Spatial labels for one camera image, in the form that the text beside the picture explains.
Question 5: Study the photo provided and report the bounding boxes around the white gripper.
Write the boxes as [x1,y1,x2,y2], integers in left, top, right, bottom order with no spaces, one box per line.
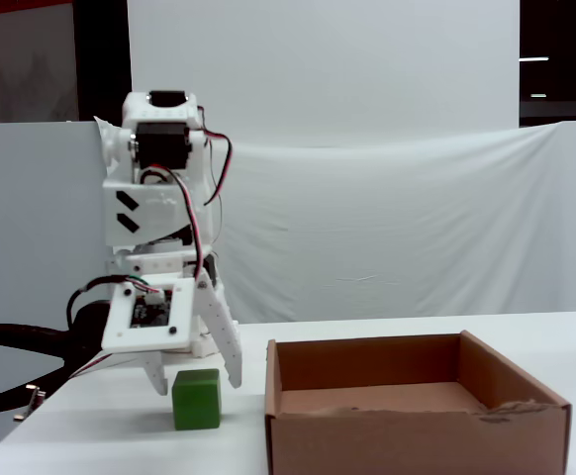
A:
[107,246,244,397]

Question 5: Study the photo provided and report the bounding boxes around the green cube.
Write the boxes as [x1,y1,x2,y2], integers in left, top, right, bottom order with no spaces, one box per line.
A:
[171,368,223,431]

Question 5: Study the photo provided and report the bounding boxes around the brown cardboard box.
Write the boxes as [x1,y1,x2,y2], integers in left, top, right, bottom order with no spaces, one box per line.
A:
[264,330,573,475]

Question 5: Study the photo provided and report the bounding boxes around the small metal clamp lever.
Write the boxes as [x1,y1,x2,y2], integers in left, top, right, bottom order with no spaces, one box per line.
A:
[13,384,47,423]

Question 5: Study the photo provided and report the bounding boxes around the black table clamp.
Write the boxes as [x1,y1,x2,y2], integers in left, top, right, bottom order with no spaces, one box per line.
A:
[0,301,117,416]

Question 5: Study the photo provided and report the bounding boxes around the grey partition panel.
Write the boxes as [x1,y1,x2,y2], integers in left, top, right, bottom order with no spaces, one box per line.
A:
[0,121,117,464]

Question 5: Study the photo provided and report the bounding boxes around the white draped cloth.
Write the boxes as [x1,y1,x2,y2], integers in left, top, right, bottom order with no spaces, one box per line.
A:
[93,116,576,324]

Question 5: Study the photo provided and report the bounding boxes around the white backdrop screen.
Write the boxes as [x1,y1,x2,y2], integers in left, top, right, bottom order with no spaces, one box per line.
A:
[127,0,522,149]

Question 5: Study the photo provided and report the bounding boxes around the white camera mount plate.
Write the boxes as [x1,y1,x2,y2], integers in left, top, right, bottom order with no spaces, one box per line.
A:
[101,276,197,354]

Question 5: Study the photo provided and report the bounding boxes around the red white base wires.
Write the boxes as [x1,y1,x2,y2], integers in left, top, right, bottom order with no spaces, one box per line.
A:
[68,350,144,381]

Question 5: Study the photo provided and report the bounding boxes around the black camera cable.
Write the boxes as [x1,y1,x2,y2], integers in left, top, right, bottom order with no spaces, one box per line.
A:
[65,274,132,342]

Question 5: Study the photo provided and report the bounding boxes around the red black arm wires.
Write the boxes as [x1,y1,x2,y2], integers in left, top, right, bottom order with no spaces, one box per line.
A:
[139,106,234,291]

